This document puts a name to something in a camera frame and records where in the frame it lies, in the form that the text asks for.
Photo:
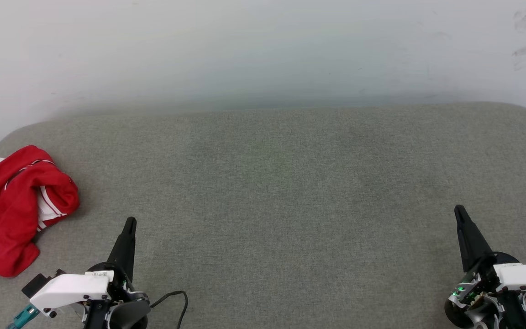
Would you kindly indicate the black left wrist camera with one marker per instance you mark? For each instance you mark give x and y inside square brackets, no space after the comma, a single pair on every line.
[37,284]

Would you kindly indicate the red and white basketball jersey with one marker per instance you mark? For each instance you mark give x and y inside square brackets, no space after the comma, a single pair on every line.
[2,210]

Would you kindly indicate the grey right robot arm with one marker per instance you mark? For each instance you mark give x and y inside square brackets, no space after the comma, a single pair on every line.
[514,315]

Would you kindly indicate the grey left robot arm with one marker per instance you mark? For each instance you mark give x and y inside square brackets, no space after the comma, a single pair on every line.
[128,317]

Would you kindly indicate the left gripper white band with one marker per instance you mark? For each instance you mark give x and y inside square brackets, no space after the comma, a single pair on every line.
[71,290]

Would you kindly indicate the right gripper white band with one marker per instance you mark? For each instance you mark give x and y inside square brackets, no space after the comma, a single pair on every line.
[523,276]

